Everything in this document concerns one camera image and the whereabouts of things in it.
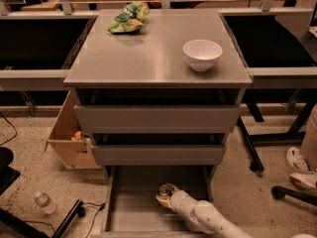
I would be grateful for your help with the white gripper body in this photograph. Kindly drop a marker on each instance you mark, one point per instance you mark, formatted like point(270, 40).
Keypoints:
point(175, 201)

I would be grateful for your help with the green soda can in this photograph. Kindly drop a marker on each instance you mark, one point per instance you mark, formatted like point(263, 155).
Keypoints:
point(162, 194)

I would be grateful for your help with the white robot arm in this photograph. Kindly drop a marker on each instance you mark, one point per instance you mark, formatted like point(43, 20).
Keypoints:
point(199, 215)

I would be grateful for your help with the grey bottom drawer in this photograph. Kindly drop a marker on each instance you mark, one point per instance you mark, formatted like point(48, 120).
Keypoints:
point(132, 210)

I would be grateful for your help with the grey drawer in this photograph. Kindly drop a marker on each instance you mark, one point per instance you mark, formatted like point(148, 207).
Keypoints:
point(158, 155)
point(132, 210)
point(157, 119)

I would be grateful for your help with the grey middle drawer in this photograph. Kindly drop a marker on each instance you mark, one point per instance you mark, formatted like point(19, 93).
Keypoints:
point(158, 155)

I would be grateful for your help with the grey top drawer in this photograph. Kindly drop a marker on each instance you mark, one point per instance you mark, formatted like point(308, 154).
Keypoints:
point(157, 119)

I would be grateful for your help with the grey drawer cabinet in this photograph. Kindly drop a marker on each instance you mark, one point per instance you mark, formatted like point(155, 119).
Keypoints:
point(149, 69)

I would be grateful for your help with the black chair wheel right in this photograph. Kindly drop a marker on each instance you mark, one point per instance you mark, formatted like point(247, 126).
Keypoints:
point(279, 192)

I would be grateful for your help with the cardboard box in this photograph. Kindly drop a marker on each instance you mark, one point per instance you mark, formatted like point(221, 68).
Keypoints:
point(74, 154)

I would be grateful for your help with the orange fruit in box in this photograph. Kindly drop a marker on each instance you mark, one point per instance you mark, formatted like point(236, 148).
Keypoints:
point(77, 135)

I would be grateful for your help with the white sneaker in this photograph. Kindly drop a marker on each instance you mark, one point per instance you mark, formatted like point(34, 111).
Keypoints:
point(296, 161)

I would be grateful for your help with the clear plastic water bottle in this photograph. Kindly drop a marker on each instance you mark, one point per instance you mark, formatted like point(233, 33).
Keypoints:
point(45, 203)

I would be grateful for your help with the black table leg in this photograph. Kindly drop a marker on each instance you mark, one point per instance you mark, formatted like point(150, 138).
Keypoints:
point(292, 136)

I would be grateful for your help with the white bowl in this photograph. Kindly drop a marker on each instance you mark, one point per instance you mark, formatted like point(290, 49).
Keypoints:
point(201, 55)

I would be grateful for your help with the tan trouser leg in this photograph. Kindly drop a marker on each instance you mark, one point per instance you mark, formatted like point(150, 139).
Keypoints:
point(308, 148)

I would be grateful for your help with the black chair base left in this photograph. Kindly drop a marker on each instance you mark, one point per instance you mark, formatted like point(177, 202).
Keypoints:
point(23, 215)

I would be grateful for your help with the green chip bag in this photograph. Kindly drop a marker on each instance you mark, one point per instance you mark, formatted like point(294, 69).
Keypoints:
point(130, 19)

